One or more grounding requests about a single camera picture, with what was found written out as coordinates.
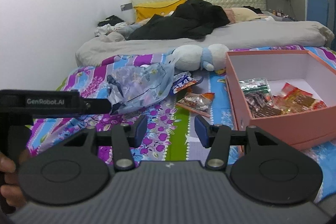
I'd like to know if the person's left hand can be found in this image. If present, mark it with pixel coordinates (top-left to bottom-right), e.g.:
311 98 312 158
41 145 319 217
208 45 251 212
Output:
1 149 30 208

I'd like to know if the beige pillow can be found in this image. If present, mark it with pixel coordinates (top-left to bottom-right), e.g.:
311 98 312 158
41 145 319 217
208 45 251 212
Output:
223 7 266 24

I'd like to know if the light blue plastic bag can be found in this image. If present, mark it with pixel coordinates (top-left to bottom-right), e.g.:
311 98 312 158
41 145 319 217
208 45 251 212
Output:
106 61 175 114

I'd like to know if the red label clear snack bag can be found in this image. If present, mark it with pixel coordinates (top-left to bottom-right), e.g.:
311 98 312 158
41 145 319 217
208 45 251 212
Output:
279 83 313 98

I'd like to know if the blue white chip bag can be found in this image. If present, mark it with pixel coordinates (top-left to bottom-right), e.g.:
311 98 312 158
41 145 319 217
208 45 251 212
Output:
170 71 199 94

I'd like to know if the yellow pillow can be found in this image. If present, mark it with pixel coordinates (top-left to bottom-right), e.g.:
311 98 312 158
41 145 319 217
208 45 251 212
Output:
133 0 187 22

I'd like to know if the orange clear snack packet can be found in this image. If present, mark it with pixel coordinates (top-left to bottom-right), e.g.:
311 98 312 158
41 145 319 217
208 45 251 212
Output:
177 93 215 118

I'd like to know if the dark mixed snack bag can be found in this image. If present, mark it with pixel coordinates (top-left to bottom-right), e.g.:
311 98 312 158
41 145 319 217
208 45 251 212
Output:
245 92 274 113

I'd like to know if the striped top brown snack bag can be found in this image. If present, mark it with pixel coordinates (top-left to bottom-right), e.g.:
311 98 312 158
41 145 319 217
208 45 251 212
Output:
275 95 327 114

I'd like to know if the bedside clothes pile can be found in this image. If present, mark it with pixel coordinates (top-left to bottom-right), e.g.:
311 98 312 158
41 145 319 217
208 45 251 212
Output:
94 15 129 37

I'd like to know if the black jacket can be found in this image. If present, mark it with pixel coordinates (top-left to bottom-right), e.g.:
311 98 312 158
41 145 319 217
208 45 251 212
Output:
127 0 230 40

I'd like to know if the wall socket plate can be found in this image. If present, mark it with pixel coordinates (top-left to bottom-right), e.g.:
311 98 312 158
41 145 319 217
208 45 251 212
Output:
120 3 133 11

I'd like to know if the pink cardboard box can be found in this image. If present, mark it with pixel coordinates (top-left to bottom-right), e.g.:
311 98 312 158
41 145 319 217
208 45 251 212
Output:
226 50 335 149

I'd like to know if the green bordered snack bag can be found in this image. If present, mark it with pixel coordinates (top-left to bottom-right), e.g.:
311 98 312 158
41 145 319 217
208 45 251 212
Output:
239 78 270 95

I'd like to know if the white blue plush toy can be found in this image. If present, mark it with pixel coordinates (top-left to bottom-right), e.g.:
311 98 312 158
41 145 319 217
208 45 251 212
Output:
166 44 229 72

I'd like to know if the grey duvet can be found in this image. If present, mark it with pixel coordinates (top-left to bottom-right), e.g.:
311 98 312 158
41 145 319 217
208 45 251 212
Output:
75 20 334 67

